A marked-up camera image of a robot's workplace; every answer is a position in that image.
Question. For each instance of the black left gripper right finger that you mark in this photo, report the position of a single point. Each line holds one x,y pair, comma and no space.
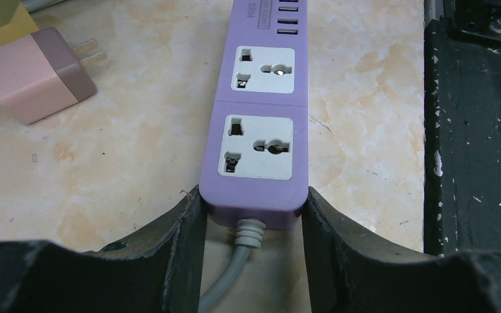
352,269

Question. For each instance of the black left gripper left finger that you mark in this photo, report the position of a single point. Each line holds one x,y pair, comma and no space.
157,268

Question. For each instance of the purple power strip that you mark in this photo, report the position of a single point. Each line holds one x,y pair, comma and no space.
256,157

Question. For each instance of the pink plug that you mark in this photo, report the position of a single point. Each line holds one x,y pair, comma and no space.
41,74

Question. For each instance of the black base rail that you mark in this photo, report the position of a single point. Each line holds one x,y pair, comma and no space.
462,53

